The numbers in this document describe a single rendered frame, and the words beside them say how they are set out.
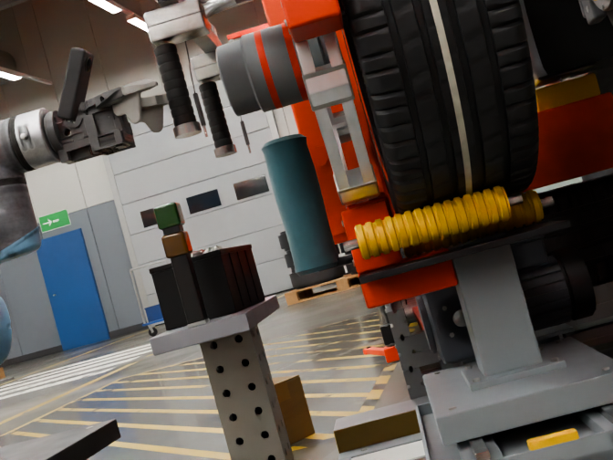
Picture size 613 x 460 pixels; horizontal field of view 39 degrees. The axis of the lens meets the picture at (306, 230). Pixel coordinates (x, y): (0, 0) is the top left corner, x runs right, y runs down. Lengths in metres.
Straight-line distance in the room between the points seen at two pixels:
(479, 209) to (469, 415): 0.32
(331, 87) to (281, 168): 0.38
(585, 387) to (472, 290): 0.25
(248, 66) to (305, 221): 0.31
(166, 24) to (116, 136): 0.19
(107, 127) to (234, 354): 0.51
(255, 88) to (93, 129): 0.29
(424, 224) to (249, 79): 0.39
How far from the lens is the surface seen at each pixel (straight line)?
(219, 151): 1.70
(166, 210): 1.45
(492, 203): 1.37
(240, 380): 1.64
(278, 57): 1.48
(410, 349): 2.02
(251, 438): 1.66
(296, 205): 1.59
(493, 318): 1.48
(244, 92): 1.50
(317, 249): 1.59
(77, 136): 1.42
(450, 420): 1.34
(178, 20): 1.39
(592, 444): 1.29
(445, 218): 1.37
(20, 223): 1.42
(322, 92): 1.26
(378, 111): 1.25
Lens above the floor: 0.52
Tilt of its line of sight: 2 degrees up
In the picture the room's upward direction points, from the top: 15 degrees counter-clockwise
